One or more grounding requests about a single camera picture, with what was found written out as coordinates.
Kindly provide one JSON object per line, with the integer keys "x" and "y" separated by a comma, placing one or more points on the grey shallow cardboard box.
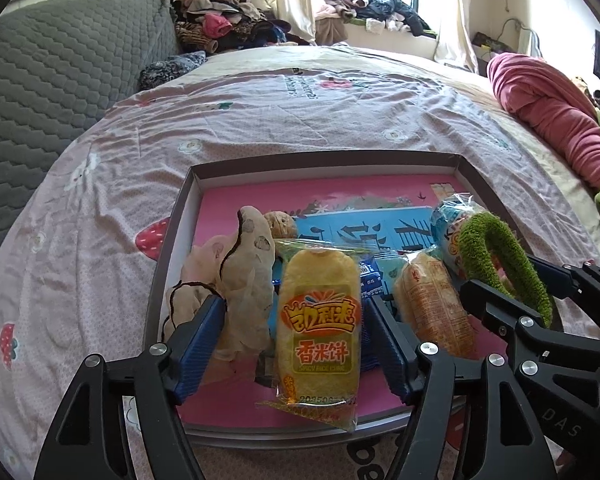
{"x": 175, "y": 245}

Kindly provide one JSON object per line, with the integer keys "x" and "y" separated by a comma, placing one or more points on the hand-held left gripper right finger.
{"x": 387, "y": 350}

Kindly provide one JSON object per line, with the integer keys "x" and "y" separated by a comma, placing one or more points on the clothes heap on windowsill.
{"x": 375, "y": 10}

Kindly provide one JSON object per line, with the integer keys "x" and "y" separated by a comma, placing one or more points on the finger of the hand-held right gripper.
{"x": 580, "y": 282}
{"x": 495, "y": 305}

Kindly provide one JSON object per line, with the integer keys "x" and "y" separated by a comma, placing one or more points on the red and white snack bag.
{"x": 450, "y": 230}

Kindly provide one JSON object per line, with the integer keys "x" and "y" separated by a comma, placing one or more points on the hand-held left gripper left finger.
{"x": 200, "y": 350}

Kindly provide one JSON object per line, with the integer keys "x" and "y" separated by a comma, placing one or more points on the dark patterned cloth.
{"x": 172, "y": 70}

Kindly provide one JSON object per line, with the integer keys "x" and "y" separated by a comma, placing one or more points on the white scrunchie with black trim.
{"x": 245, "y": 270}

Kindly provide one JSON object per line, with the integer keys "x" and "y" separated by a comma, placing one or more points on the pile of clothes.
{"x": 225, "y": 20}

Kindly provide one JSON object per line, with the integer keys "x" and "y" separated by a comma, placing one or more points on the pink blanket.
{"x": 545, "y": 105}

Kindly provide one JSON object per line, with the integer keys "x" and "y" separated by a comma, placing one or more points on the white curtain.
{"x": 290, "y": 0}
{"x": 455, "y": 15}

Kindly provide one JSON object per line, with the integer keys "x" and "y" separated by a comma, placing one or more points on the white hanging towel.
{"x": 528, "y": 42}

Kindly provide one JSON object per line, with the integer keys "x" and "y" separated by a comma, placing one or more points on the walnut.
{"x": 281, "y": 223}

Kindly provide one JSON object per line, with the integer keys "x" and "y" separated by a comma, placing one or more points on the grey quilted headboard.
{"x": 55, "y": 85}

